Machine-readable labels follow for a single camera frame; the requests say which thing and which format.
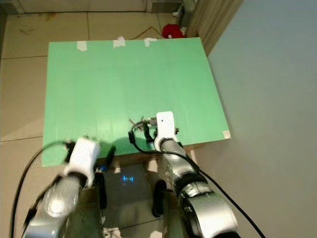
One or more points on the green table cover board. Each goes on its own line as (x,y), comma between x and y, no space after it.
(129,79)

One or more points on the striped wooden wall panel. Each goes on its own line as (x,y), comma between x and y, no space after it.
(213,20)

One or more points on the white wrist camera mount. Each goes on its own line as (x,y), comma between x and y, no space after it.
(85,154)
(165,124)

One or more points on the white tape piece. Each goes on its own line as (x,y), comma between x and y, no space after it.
(81,46)
(150,41)
(119,42)
(226,134)

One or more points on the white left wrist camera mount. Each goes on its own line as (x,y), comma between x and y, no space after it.
(85,154)

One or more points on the black robot hip part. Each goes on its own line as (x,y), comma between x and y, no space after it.
(159,196)

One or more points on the dark grey robot leg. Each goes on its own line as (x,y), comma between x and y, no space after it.
(174,218)

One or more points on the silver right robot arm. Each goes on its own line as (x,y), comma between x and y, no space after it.
(198,198)

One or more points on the red plastic item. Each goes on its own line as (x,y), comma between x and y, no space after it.
(173,31)

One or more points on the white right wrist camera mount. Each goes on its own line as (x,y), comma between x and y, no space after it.
(165,124)

